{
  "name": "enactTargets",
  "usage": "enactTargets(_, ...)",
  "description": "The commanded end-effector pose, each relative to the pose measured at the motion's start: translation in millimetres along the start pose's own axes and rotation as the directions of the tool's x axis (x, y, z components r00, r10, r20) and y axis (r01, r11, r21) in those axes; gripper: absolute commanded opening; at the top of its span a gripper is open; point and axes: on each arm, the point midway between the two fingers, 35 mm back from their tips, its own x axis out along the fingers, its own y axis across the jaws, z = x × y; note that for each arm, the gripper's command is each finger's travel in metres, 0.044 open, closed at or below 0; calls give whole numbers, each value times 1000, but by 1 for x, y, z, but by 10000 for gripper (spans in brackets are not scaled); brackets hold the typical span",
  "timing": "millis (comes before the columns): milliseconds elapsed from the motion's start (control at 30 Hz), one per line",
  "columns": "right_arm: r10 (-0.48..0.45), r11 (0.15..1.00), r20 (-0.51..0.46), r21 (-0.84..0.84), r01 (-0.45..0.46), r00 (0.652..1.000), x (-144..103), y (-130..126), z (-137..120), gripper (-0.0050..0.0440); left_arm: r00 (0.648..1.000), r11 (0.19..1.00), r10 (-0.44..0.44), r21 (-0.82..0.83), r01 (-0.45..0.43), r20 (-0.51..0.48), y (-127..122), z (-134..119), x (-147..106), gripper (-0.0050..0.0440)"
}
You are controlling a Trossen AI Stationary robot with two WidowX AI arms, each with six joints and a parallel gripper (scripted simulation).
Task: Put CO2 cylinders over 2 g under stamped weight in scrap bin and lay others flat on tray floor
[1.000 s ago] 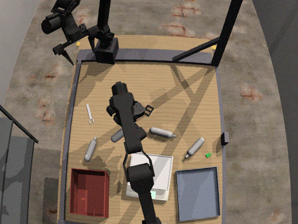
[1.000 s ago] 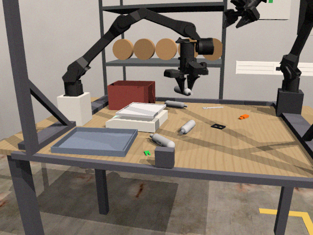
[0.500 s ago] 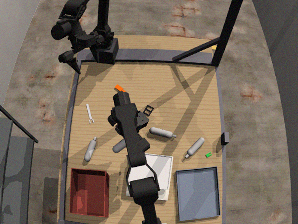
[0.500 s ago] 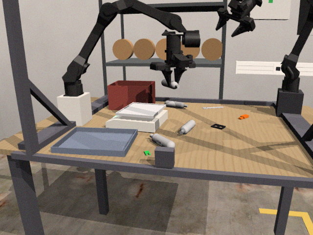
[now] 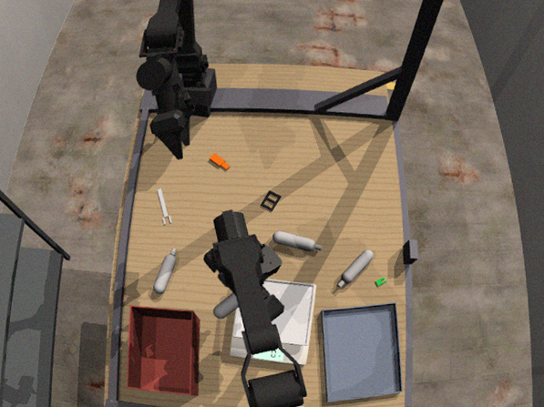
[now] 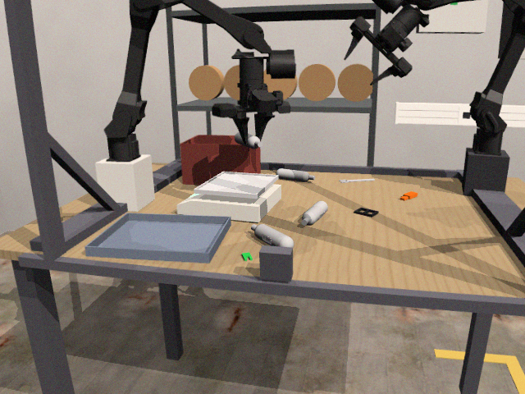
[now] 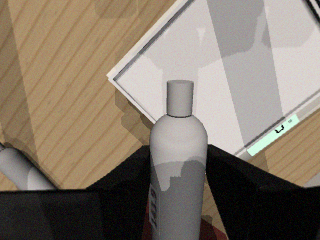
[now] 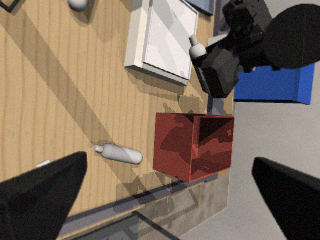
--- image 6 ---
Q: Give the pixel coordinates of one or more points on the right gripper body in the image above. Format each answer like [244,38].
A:
[362,25]

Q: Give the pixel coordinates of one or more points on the red open box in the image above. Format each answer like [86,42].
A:
[205,156]

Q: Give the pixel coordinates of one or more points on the grey bottle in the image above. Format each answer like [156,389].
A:
[314,213]
[294,175]

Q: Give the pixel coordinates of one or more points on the grey co2 cylinder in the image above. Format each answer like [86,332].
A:
[253,141]

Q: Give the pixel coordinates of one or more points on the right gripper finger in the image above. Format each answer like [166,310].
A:
[357,36]
[387,72]

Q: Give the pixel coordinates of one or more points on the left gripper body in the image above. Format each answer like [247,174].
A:
[230,110]

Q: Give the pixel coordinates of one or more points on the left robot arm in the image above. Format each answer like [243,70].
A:
[122,143]

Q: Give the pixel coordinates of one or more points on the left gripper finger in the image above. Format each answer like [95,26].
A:
[242,126]
[260,124]

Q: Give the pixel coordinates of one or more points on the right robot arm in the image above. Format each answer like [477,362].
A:
[485,107]

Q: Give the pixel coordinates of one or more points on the dark grey metal post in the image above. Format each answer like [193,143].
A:
[40,146]

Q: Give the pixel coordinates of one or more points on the dark grey rectangular buckle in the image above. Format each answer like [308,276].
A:
[366,213]

